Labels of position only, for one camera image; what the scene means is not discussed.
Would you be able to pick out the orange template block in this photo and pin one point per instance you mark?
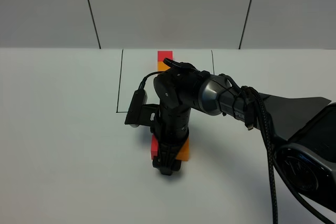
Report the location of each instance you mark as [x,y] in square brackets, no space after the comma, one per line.
[161,66]

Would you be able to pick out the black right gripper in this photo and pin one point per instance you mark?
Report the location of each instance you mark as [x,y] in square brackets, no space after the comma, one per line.
[171,131]

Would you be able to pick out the red template block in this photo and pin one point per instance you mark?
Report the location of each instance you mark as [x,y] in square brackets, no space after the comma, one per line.
[162,54]

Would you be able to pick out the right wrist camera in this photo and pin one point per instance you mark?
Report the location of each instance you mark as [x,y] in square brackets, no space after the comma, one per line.
[139,112]

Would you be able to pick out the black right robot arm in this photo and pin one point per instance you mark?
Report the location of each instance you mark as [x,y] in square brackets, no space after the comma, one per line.
[300,132]

